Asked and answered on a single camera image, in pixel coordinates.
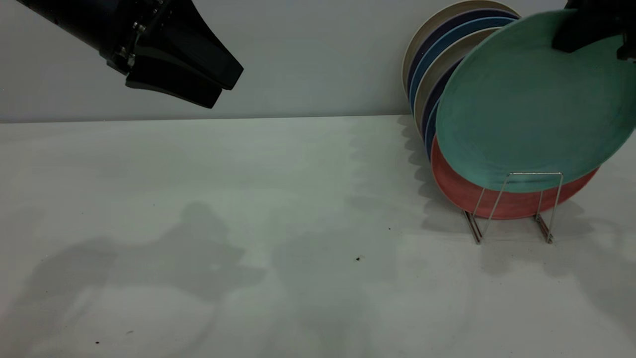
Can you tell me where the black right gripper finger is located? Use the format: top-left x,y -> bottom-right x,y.
618,31 -> 636,60
552,0 -> 636,53

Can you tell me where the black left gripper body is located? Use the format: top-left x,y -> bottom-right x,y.
99,0 -> 172,75

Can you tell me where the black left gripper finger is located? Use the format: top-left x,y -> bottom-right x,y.
125,55 -> 222,109
137,0 -> 244,90

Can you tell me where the green round plate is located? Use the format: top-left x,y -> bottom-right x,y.
436,9 -> 636,193

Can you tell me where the beige round plate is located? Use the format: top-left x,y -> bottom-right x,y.
401,0 -> 520,95
413,28 -> 500,135

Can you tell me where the teal blue round plate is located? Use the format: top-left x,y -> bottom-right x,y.
409,18 -> 515,112

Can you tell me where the dark purple round plate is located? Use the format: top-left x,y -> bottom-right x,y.
405,9 -> 521,95

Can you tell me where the dark navy round plate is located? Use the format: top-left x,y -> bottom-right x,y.
420,57 -> 466,145

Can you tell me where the pink round plate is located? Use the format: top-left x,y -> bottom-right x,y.
430,135 -> 600,220

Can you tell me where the metal wire plate rack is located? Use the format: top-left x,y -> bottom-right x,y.
463,172 -> 564,245

